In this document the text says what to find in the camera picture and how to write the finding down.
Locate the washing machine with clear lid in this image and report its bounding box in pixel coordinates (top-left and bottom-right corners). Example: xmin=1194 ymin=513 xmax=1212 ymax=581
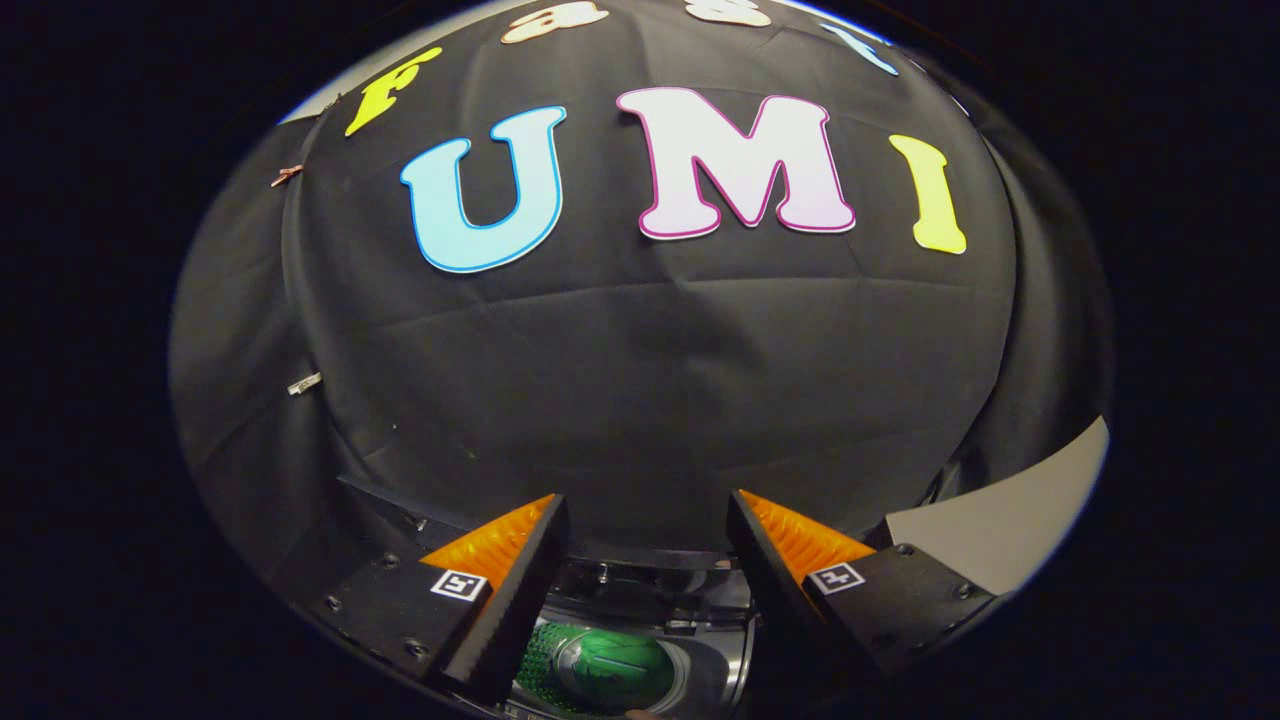
xmin=335 ymin=475 xmax=763 ymax=720

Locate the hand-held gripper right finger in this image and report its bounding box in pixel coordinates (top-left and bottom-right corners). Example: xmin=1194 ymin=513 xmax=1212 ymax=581
xmin=725 ymin=488 xmax=1001 ymax=693

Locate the green polo shirt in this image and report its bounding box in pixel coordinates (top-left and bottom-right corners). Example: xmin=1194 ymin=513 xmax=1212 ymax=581
xmin=520 ymin=622 xmax=678 ymax=714

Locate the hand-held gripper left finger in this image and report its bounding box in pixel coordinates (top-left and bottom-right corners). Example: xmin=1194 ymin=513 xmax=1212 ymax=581
xmin=300 ymin=492 xmax=571 ymax=707

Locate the black backdrop cloth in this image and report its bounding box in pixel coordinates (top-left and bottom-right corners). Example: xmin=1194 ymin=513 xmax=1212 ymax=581
xmin=168 ymin=0 xmax=1117 ymax=603

